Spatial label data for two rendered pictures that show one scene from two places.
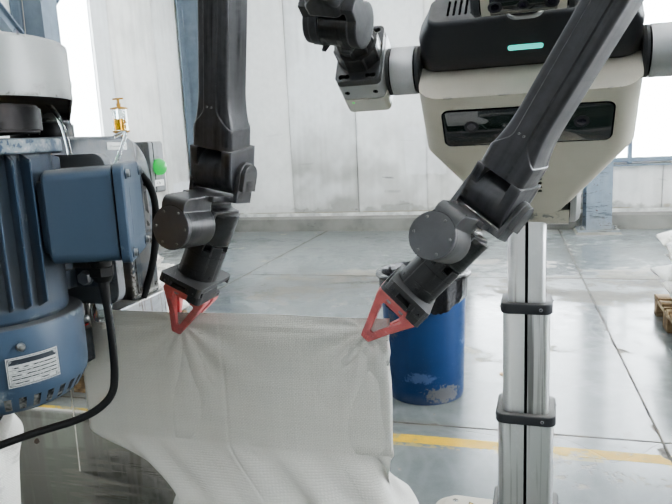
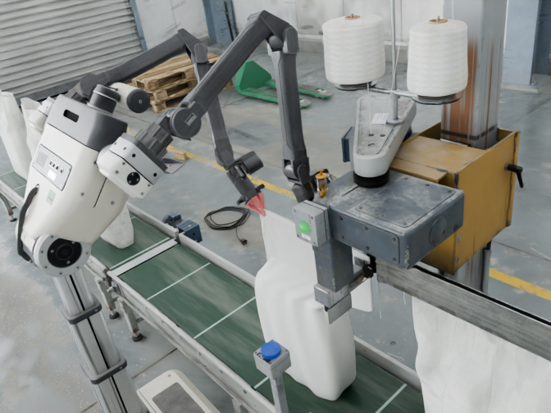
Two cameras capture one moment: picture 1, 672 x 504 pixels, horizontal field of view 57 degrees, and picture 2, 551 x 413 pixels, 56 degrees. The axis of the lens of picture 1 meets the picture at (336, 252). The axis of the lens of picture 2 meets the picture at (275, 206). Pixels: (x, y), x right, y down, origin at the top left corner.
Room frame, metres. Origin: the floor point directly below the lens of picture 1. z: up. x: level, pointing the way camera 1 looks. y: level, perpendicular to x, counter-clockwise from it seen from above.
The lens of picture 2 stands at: (2.06, 0.92, 1.95)
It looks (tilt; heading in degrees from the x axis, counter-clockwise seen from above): 29 degrees down; 216
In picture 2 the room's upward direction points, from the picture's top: 9 degrees counter-clockwise
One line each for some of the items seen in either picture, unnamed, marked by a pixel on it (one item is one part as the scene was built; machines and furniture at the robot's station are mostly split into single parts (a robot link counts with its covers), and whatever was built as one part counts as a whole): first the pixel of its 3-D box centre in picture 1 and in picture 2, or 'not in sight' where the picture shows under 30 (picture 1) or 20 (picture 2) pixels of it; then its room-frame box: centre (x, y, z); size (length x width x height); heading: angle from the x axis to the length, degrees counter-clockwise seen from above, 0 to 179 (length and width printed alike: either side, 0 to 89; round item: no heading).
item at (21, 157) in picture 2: not in sight; (17, 136); (-0.01, -2.93, 0.74); 0.47 x 0.20 x 0.72; 76
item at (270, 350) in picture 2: not in sight; (270, 351); (1.19, 0.19, 0.84); 0.06 x 0.06 x 0.02
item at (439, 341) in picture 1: (424, 330); not in sight; (3.10, -0.44, 0.32); 0.51 x 0.48 x 0.65; 164
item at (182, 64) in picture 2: not in sight; (175, 70); (-3.02, -4.08, 0.36); 1.20 x 0.82 x 0.14; 160
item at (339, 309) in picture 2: not in sight; (334, 305); (1.07, 0.35, 0.98); 0.09 x 0.05 x 0.05; 164
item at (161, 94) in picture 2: not in sight; (179, 79); (-3.06, -4.09, 0.22); 1.21 x 0.84 x 0.14; 164
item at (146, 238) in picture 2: not in sight; (70, 206); (0.19, -2.25, 0.34); 2.21 x 0.39 x 0.09; 74
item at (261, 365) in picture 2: not in sight; (272, 359); (1.19, 0.19, 0.81); 0.08 x 0.08 x 0.06; 74
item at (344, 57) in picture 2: not in sight; (353, 48); (0.73, 0.30, 1.61); 0.17 x 0.17 x 0.17
